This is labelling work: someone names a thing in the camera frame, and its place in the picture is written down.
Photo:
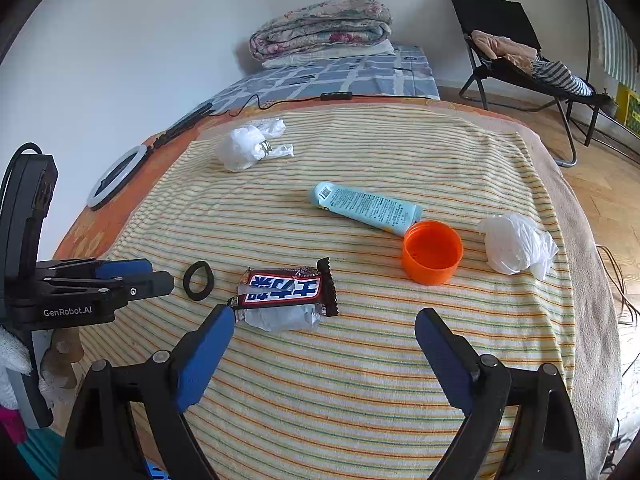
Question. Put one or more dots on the beige blanket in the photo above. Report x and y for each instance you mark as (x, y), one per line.
(597, 379)

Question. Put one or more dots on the black clothes rack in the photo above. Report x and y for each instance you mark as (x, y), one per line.
(608, 130)

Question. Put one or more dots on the orange plastic cap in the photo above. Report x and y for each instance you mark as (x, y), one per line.
(431, 252)

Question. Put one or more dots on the large crumpled white plastic bag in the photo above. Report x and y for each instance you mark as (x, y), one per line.
(242, 148)

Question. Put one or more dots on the yellow crate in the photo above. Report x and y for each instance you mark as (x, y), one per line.
(628, 110)

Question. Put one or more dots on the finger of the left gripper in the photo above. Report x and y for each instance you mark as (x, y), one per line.
(147, 285)
(109, 270)

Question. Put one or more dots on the striped yellow towel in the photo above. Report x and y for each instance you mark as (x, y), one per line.
(354, 398)

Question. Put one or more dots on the light blue tube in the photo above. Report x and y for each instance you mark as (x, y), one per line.
(379, 211)

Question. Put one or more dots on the green striped hanging cloth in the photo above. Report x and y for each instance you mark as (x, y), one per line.
(617, 53)

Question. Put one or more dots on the small white bag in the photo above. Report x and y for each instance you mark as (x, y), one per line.
(513, 244)

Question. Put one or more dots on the folded floral quilt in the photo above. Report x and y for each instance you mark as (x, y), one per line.
(330, 23)

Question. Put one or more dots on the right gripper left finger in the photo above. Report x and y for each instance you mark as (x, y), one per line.
(101, 439)

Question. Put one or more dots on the blue checked bedsheet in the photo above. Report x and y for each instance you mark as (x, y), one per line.
(405, 72)

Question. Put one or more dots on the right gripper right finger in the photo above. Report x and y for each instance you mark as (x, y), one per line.
(544, 442)

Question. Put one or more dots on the white ring light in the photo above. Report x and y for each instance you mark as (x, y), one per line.
(117, 176)

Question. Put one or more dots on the clothes on chair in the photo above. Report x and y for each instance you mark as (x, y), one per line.
(527, 59)

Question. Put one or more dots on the black tripod stand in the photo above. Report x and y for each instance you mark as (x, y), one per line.
(183, 124)

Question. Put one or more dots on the black folding chair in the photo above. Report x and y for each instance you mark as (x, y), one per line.
(509, 19)

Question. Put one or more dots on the orange floral bedsheet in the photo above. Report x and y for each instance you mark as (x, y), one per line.
(100, 209)

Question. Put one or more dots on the brown snickers wrapper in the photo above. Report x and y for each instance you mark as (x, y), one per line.
(279, 299)

